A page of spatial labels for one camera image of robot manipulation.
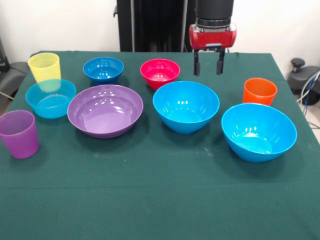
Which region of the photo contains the small red bowl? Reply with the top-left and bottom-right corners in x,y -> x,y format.
139,58 -> 181,91

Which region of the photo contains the bundle of light cables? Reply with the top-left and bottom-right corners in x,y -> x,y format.
296,71 -> 320,131

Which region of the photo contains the yellow cup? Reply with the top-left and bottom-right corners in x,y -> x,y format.
27,52 -> 62,85

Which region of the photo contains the translucent light blue bowl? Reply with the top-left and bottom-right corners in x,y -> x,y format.
25,78 -> 77,119

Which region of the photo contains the small dark blue bowl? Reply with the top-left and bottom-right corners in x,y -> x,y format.
82,56 -> 125,85

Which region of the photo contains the dark green tablecloth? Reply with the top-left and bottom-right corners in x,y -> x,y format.
0,50 -> 320,240

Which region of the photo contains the grey padded chair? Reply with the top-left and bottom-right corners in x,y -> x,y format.
0,37 -> 29,101

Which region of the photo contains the orange cup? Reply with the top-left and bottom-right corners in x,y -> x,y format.
242,77 -> 278,107

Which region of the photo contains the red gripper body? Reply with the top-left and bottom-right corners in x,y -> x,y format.
188,22 -> 237,51

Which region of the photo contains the large blue bowl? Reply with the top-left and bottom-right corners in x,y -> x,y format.
152,80 -> 221,134
220,102 -> 298,164

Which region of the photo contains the purple cup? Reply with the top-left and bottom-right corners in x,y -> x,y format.
0,109 -> 40,160

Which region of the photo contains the dark grey chair base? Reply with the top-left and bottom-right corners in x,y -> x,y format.
287,57 -> 320,106

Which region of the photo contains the wide purple bowl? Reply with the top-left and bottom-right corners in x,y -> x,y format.
66,84 -> 144,139

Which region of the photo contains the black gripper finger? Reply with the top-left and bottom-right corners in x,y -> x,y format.
192,49 -> 202,77
215,47 -> 226,76

